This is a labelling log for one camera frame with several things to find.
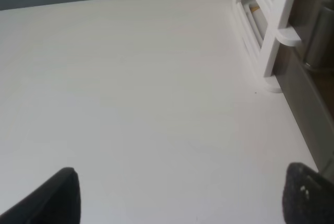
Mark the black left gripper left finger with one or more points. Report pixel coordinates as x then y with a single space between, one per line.
57 200

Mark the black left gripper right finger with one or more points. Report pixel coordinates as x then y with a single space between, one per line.
307 196

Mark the bottom smoky open drawer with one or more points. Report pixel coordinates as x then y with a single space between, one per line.
309 94

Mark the smoky open drawer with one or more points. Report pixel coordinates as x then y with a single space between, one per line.
313 22
309 94

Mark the middle smoky open drawer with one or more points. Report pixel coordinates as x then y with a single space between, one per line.
313 22

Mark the white drawer cabinet frame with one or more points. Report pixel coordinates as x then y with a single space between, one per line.
262 55

